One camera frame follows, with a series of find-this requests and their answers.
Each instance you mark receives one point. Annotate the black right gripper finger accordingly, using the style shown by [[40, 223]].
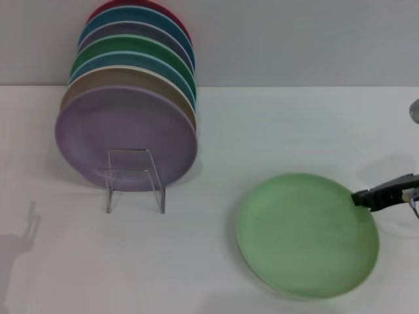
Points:
[[379, 194]]

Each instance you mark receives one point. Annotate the light green plate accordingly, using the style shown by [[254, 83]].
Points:
[[304, 238]]

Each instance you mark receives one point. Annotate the purple plate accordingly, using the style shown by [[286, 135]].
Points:
[[124, 131]]

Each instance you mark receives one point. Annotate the light blue plate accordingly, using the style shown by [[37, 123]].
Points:
[[131, 60]]

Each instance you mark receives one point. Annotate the tan plate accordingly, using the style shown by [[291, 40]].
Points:
[[114, 78]]

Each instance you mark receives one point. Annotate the dark green plate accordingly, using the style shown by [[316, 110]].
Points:
[[124, 44]]

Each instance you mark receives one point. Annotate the grey lavender plate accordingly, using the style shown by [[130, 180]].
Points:
[[131, 28]]

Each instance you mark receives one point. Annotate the teal blue plate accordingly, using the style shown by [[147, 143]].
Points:
[[131, 14]]

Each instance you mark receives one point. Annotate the red plate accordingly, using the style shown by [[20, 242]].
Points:
[[111, 4]]

